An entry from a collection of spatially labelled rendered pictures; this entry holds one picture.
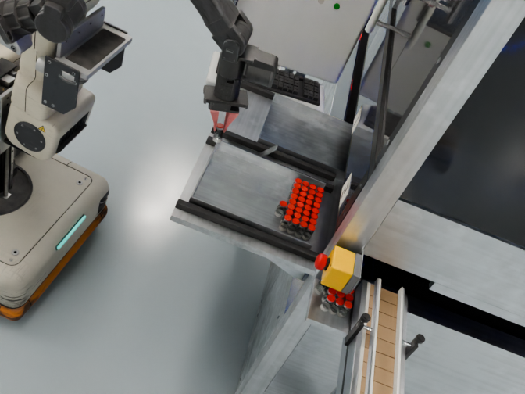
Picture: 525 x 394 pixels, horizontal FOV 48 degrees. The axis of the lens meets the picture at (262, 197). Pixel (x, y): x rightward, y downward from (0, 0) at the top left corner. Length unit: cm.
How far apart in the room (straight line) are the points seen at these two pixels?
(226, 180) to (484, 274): 72
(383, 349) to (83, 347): 121
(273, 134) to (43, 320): 109
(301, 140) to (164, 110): 147
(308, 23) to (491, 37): 122
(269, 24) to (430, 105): 118
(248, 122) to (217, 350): 94
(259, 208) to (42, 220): 92
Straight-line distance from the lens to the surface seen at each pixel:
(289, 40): 230
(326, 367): 186
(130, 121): 314
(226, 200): 161
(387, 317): 150
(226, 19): 125
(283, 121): 195
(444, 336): 169
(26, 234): 221
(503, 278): 152
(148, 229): 265
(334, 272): 139
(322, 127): 200
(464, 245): 143
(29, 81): 180
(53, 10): 139
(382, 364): 142
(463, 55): 115
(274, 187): 171
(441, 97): 119
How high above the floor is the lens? 200
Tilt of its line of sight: 43 degrees down
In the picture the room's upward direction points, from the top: 25 degrees clockwise
